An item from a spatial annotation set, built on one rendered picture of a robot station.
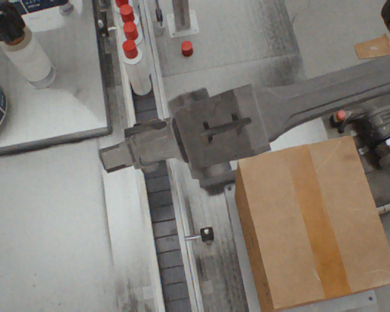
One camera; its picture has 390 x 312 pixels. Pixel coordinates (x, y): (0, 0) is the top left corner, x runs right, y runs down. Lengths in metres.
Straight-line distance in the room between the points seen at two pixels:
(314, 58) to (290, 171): 1.52
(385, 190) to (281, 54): 0.79
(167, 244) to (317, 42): 1.59
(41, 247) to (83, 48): 0.57
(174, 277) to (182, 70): 0.59
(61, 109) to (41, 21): 0.31
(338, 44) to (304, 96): 1.96
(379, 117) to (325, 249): 1.02
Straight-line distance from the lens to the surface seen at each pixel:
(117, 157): 0.99
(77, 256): 1.24
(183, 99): 0.57
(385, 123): 1.86
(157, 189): 1.19
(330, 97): 0.56
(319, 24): 2.55
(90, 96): 1.33
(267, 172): 0.94
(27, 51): 1.25
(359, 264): 0.93
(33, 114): 1.35
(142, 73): 1.20
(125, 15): 1.19
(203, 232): 1.06
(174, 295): 1.13
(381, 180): 1.96
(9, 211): 1.33
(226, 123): 0.52
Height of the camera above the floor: 2.00
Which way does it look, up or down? 69 degrees down
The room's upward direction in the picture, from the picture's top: 7 degrees counter-clockwise
